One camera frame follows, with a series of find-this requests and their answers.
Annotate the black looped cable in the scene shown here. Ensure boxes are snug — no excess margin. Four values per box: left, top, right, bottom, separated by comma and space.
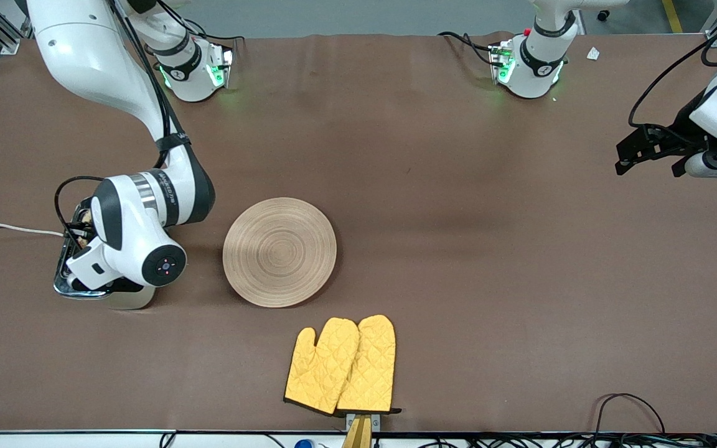
592, 393, 667, 436

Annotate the black base cable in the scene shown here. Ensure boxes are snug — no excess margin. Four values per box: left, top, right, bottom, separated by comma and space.
438, 31, 497, 66
184, 19, 246, 63

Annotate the yellow quilted oven mitt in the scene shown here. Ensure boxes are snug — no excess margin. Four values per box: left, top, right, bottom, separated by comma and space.
336, 314, 403, 415
284, 318, 360, 416

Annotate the black right base cable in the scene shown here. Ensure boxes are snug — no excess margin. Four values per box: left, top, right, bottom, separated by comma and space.
184, 19, 246, 63

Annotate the black left base cable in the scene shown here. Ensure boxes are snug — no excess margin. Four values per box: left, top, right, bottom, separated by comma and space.
438, 31, 497, 66

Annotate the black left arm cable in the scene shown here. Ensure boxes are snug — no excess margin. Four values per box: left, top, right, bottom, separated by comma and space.
628, 12, 717, 128

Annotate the beige chrome two-slot toaster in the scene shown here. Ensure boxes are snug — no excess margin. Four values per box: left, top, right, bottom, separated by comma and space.
54, 196, 157, 310

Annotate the black cable bundle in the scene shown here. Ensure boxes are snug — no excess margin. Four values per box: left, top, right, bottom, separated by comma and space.
377, 432, 717, 448

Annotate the round wooden plate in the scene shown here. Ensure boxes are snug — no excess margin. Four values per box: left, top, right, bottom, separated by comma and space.
222, 197, 337, 308

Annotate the white toaster power cord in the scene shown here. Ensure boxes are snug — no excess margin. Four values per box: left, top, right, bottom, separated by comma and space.
0, 223, 65, 238

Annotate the brown table cover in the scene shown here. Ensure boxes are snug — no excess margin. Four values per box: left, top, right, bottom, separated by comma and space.
0, 31, 717, 433

